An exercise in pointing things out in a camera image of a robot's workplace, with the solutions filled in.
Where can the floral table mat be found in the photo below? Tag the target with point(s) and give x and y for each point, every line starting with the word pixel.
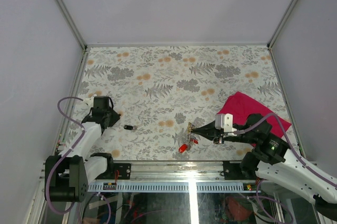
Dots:
pixel 166 87

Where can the key bunch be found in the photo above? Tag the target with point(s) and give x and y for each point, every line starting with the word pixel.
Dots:
pixel 190 141

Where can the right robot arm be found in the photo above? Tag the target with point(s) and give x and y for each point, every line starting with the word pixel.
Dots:
pixel 274 159

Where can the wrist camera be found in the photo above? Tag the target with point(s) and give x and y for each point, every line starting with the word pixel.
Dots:
pixel 224 122
pixel 89 101

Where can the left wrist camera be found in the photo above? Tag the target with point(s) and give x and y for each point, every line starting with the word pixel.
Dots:
pixel 89 101

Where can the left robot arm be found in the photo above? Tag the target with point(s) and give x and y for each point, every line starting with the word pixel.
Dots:
pixel 68 174

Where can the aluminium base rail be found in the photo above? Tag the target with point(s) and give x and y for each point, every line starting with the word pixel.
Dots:
pixel 174 176

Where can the black head silver key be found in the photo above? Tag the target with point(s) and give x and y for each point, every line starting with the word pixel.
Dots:
pixel 132 127

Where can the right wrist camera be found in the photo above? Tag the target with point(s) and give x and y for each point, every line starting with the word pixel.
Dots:
pixel 224 122

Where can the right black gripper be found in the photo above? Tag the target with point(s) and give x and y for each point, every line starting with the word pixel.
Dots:
pixel 209 131

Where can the pink cloth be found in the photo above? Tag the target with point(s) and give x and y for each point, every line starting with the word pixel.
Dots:
pixel 241 106

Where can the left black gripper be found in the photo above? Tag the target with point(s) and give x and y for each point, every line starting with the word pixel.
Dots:
pixel 117 117

